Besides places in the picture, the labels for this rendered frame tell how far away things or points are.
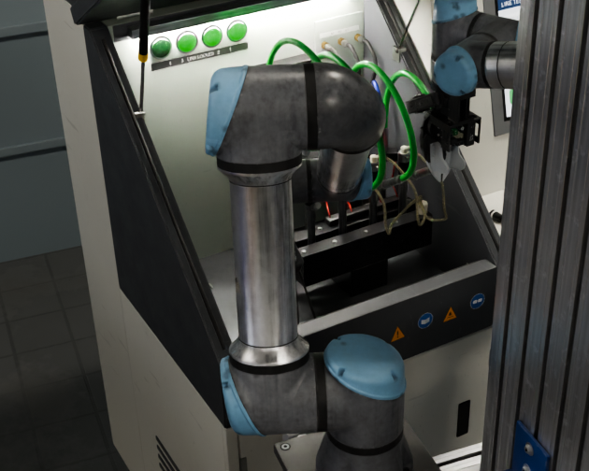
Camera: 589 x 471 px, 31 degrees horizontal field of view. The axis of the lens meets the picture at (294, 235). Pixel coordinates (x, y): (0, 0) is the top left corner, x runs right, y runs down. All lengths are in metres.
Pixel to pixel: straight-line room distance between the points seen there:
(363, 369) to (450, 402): 0.97
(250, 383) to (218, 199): 1.06
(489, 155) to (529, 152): 1.26
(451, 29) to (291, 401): 0.72
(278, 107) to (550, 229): 0.38
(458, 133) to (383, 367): 0.58
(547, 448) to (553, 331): 0.17
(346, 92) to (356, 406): 0.45
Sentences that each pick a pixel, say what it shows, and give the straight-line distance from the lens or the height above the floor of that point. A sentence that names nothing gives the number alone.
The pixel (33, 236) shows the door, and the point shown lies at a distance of 4.23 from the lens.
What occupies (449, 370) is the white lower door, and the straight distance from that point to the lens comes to 2.40.
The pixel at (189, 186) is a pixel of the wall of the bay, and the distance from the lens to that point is 2.46.
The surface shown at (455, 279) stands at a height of 0.95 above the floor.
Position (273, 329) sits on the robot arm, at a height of 1.33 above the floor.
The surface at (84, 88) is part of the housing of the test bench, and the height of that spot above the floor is 1.29.
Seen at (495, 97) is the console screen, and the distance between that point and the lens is 2.49.
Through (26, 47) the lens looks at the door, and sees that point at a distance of 3.90.
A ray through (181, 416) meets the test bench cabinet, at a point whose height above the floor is 0.64.
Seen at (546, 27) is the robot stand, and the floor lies 1.80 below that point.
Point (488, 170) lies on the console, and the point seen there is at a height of 1.03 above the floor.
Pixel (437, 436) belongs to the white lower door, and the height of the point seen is 0.53.
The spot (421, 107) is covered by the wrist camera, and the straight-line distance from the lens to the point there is 2.00.
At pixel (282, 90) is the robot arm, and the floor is 1.66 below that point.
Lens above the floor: 2.21
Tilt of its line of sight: 32 degrees down
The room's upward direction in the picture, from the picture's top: 2 degrees counter-clockwise
